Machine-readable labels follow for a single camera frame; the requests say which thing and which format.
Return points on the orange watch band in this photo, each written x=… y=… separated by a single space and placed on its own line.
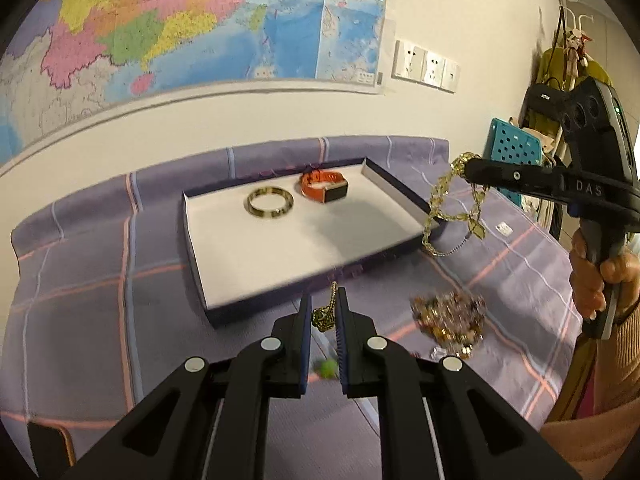
x=334 y=192

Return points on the yellow hanging garment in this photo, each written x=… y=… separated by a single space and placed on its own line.
x=552 y=67

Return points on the colourful wall map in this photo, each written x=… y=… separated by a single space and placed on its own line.
x=175 y=35

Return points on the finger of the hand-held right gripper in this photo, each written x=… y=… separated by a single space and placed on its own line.
x=515 y=176

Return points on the gold bangle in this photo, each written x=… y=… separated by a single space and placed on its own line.
x=250 y=207

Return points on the small white tag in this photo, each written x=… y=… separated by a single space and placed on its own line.
x=503 y=229

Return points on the heap of mixed bead jewelry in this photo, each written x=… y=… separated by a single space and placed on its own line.
x=447 y=325

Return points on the teal perforated plastic chair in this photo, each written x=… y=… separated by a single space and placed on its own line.
x=510 y=145

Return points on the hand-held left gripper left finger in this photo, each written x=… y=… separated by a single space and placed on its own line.
x=304 y=345

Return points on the dark blue cardboard box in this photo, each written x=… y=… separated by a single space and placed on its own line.
x=300 y=245

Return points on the person's right hand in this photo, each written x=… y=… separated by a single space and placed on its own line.
x=585 y=280

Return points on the dark wooden chair back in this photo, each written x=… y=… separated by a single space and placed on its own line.
x=50 y=447

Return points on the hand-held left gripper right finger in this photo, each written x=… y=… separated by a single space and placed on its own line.
x=342 y=345

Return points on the white wall socket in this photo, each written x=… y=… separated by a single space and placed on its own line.
x=434 y=69
x=407 y=60
x=451 y=76

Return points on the person's right forearm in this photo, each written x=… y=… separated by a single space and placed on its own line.
x=600 y=410

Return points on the white coat rack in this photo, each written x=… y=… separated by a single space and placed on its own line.
x=571 y=60

